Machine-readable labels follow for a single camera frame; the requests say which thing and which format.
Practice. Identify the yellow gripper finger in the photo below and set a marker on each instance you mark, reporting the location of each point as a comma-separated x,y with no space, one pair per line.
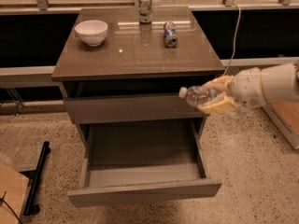
219,84
220,104

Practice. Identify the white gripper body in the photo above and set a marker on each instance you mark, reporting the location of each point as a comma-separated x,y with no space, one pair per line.
247,88

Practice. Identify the clear plastic water bottle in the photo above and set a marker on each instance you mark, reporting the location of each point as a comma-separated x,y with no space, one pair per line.
196,96

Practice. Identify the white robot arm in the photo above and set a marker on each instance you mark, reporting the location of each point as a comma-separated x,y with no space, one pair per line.
280,83

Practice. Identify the closed grey top drawer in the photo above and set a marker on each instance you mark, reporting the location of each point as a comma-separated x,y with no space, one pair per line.
129,108

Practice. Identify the open grey middle drawer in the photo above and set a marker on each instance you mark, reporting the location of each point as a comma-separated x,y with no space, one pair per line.
144,161

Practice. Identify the grey drawer cabinet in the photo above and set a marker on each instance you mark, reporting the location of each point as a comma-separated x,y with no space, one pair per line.
133,59

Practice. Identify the cardboard box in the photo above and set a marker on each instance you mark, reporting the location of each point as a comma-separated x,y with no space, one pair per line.
286,116

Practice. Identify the lying blue soda can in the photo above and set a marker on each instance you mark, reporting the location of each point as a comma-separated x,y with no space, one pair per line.
170,34

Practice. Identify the white ceramic bowl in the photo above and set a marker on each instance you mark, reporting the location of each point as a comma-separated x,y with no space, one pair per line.
92,33

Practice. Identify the black metal bar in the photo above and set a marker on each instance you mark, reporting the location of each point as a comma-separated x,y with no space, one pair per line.
31,208

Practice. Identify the wooden board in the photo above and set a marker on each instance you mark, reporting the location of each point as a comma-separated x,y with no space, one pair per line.
13,186

